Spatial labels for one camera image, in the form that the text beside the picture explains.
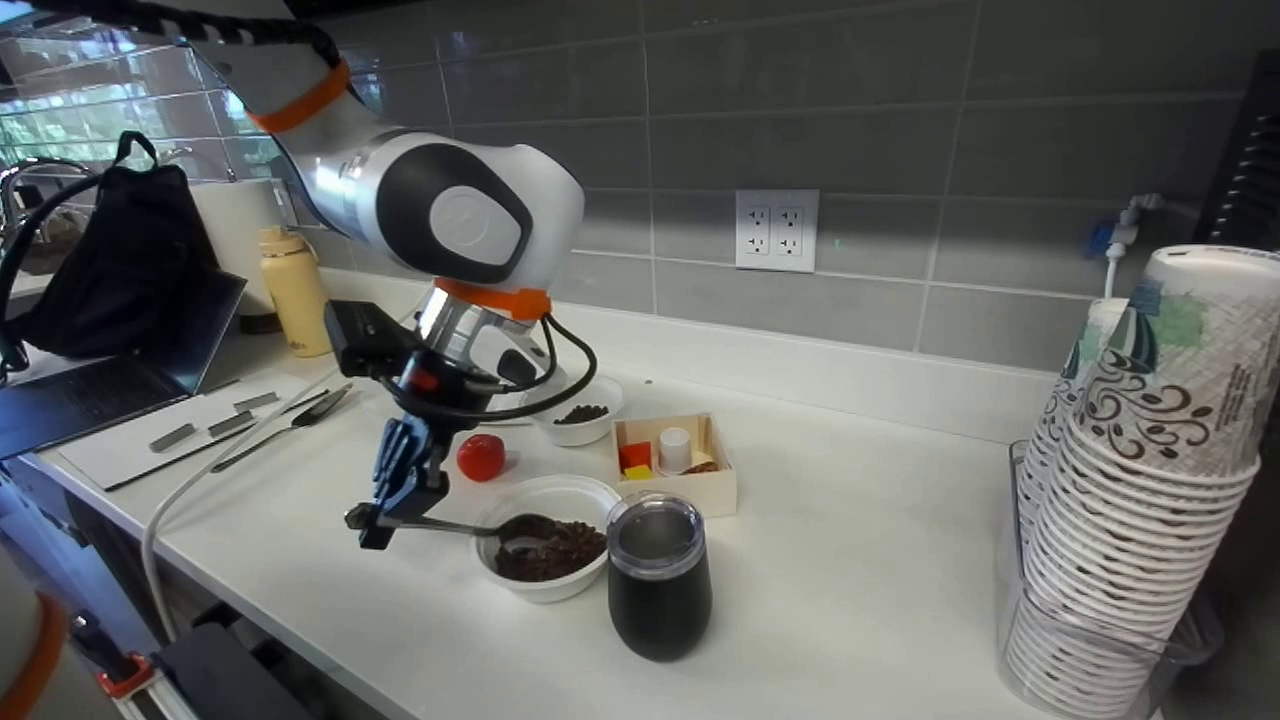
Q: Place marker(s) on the black fork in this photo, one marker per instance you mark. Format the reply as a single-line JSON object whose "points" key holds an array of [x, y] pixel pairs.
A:
{"points": [[322, 405]]}

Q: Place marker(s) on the short patterned paper cup stack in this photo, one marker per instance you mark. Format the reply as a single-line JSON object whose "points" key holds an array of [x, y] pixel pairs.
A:
{"points": [[1083, 363]]}

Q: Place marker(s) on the long black knife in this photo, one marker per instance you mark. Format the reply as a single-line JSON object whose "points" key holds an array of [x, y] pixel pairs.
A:
{"points": [[172, 463]]}

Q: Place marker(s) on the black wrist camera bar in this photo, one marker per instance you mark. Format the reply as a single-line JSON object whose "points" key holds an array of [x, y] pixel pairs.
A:
{"points": [[367, 341]]}

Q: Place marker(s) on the white blue pump dispenser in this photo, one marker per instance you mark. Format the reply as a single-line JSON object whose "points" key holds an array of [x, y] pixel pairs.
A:
{"points": [[1117, 238]]}

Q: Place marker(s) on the large white bowl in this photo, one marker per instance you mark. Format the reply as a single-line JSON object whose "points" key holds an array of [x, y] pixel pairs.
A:
{"points": [[544, 590]]}

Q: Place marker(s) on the small white bottle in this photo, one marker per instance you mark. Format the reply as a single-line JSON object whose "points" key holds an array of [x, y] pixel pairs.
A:
{"points": [[675, 449]]}

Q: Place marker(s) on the black laptop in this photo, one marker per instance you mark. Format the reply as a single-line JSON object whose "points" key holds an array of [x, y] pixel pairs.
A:
{"points": [[80, 403]]}

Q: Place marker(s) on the silver spoon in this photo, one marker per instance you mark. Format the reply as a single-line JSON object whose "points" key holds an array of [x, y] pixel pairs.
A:
{"points": [[454, 525]]}

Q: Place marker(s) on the dark grounds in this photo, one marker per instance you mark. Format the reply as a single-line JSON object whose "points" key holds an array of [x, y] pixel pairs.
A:
{"points": [[580, 415], [563, 544]]}

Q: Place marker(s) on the yellow block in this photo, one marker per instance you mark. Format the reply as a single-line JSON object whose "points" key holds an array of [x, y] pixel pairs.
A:
{"points": [[637, 473]]}

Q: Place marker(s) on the yellow squeeze bottle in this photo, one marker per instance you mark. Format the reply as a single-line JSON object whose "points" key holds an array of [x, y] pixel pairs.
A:
{"points": [[292, 293]]}

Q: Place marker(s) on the wooden box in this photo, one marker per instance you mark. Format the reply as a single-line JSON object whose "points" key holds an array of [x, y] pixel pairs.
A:
{"points": [[701, 492]]}

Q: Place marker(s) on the red block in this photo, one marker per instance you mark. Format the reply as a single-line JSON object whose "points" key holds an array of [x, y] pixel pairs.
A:
{"points": [[637, 453]]}

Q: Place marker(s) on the tall patterned paper cup stack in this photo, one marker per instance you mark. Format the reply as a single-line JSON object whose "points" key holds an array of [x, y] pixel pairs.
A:
{"points": [[1160, 504]]}

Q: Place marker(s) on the clear plastic cup holder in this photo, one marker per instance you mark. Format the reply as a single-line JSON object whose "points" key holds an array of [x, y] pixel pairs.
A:
{"points": [[1202, 635]]}

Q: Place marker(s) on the black backpack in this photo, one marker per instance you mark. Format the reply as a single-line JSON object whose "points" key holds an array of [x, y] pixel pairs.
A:
{"points": [[120, 255]]}

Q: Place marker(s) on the white double wall outlet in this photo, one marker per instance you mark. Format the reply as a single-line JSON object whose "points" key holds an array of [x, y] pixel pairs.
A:
{"points": [[778, 231]]}

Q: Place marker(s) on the red plastic cup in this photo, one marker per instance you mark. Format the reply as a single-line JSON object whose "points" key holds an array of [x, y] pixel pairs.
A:
{"points": [[482, 457]]}

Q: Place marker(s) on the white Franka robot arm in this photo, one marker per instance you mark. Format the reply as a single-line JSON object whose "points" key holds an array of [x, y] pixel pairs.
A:
{"points": [[466, 201]]}

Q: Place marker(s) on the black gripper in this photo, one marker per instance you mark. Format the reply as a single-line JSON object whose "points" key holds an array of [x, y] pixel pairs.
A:
{"points": [[418, 463]]}

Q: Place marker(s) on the small white bowl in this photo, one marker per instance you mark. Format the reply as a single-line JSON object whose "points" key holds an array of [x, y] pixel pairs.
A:
{"points": [[587, 435]]}

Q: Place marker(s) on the small grey metal strip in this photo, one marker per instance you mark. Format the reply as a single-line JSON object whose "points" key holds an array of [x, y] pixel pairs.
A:
{"points": [[168, 439], [228, 426], [259, 403]]}

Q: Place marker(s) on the dark grounds in small bowl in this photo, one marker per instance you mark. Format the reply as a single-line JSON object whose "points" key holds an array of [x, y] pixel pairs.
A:
{"points": [[580, 415]]}

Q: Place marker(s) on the white paper towel roll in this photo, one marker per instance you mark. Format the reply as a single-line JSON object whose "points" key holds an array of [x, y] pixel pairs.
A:
{"points": [[236, 233]]}

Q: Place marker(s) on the black tumbler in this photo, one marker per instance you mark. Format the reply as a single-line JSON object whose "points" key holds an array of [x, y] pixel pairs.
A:
{"points": [[656, 585]]}

